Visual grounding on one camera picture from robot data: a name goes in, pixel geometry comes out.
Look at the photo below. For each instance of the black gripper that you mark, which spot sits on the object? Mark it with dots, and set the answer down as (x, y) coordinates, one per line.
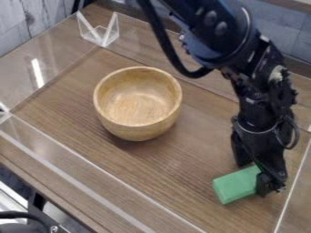
(260, 146)

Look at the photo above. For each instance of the green rectangular block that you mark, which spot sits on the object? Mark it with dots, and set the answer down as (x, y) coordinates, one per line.
(235, 185)

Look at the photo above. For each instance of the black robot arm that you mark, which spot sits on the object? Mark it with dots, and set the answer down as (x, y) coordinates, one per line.
(221, 39)

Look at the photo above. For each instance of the wooden bowl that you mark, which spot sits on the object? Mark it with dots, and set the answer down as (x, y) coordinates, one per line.
(137, 101)

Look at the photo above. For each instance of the black table clamp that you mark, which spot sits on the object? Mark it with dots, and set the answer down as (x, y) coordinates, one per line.
(44, 222)

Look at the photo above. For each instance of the clear acrylic tray wall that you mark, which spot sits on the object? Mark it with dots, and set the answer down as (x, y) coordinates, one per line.
(107, 204)

